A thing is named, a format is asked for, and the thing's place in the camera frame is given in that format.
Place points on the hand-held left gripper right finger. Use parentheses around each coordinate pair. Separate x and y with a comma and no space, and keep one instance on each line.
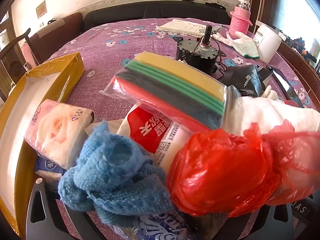
(268,221)

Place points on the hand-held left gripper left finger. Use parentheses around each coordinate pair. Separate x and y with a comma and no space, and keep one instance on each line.
(51,205)

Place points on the small blue white tissue pack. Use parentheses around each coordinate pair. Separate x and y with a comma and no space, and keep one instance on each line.
(48,168)

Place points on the blue knitted cloth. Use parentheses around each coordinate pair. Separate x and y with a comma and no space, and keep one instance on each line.
(112,170)

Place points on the pink rose tissue pack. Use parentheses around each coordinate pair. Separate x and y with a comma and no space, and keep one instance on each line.
(57,130)

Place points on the red white rice bag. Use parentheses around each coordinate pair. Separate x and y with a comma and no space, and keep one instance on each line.
(150,132)

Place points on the yellow cardboard box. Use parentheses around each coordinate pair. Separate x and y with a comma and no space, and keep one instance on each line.
(62,77)

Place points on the bagged multicolour sponge pack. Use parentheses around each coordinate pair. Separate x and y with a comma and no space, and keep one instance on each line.
(170,87)

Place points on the white towel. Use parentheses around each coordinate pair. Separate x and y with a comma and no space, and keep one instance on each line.
(275,115)

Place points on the small red plastic bag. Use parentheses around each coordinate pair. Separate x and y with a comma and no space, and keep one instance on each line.
(290,102)

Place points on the wooden sideboard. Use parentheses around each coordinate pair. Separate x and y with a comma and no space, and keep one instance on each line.
(300,65)

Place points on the black plastic bag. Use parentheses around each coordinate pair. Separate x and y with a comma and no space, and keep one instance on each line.
(242,77)

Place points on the purple floral tablecloth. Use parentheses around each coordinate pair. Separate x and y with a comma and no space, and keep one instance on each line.
(105,62)

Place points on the wooden chair with red cushion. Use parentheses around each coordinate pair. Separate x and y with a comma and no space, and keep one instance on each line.
(26,52)

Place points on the white plastic bucket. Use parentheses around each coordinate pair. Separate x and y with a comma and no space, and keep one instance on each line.
(268,45)

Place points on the brown upholstered chair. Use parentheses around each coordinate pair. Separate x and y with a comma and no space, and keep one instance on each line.
(57,35)

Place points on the white work glove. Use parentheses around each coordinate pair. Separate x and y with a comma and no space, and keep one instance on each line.
(242,43)

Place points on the black motor with shaft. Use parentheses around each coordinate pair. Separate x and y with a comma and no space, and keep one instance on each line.
(197,55)

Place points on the pink thermos bottle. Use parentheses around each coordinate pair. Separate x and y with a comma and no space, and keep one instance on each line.
(238,22)

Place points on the stack of white papers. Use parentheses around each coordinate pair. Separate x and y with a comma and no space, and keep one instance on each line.
(182,26)

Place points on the black sofa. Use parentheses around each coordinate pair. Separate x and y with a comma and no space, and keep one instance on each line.
(150,11)

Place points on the small framed wall picture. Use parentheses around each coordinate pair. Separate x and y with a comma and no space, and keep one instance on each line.
(41,10)

